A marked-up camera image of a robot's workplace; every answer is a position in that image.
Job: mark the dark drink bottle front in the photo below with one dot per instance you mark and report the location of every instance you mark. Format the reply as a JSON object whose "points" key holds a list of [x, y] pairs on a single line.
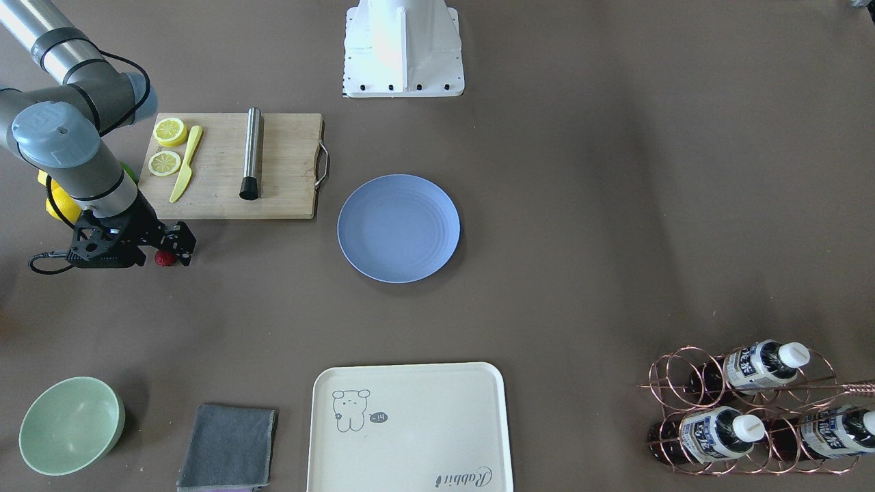
{"points": [[703, 437]]}

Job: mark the dark drink bottle middle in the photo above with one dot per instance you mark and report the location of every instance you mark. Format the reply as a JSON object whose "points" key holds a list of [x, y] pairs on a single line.
{"points": [[839, 432]]}

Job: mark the yellow plastic knife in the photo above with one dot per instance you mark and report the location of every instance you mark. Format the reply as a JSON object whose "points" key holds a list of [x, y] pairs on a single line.
{"points": [[185, 172]]}

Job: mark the wooden cutting board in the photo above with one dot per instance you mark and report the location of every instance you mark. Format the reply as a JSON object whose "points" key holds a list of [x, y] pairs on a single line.
{"points": [[287, 172]]}

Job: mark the green lime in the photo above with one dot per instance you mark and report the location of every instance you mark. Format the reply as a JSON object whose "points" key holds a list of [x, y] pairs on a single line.
{"points": [[130, 172]]}

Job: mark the green bowl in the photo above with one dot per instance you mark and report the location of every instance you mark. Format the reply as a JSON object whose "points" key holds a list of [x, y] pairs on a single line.
{"points": [[70, 426]]}

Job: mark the grey folded cloth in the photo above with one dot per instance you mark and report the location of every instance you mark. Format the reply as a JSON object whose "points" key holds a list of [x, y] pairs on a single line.
{"points": [[230, 449]]}

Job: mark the dark drink bottle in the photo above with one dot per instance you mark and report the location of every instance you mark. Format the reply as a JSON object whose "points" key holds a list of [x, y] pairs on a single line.
{"points": [[839, 432], [764, 365], [703, 437]]}

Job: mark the red strawberry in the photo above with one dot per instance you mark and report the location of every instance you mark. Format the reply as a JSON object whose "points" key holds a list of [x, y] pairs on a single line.
{"points": [[164, 258]]}

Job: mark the lemon half upper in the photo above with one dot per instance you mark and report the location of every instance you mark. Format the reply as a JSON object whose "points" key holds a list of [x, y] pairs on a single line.
{"points": [[165, 163]]}

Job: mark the dark drink bottle back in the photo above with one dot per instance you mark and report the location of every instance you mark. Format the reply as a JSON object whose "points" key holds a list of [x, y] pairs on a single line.
{"points": [[764, 365]]}

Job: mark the cream rabbit tray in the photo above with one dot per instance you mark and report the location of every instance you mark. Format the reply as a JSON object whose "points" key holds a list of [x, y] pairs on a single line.
{"points": [[412, 427]]}

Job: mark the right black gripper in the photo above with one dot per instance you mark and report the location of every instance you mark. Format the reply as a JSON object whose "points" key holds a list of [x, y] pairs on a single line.
{"points": [[141, 223]]}

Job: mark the blue plate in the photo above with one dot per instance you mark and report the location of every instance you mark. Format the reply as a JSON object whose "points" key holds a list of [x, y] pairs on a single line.
{"points": [[398, 228]]}

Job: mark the copper wire bottle rack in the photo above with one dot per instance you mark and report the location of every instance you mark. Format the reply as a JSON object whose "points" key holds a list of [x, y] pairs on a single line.
{"points": [[818, 388]]}

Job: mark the steel muddler black cap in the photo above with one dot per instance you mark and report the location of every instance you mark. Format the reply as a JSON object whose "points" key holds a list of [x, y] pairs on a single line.
{"points": [[250, 185]]}

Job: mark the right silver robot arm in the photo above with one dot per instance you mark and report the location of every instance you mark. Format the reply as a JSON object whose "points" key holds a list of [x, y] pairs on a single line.
{"points": [[60, 130]]}

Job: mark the lemon half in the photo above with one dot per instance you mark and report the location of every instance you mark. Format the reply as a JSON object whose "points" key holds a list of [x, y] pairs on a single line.
{"points": [[165, 163], [170, 132]]}

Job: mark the yellow lemon near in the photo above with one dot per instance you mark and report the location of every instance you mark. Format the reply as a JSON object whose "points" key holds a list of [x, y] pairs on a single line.
{"points": [[69, 208]]}

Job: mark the white pillar with base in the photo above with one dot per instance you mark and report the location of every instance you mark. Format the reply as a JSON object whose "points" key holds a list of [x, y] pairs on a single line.
{"points": [[402, 49]]}

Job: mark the lemon half lower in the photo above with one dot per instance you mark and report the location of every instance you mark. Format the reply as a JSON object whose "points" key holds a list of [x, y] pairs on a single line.
{"points": [[170, 132]]}

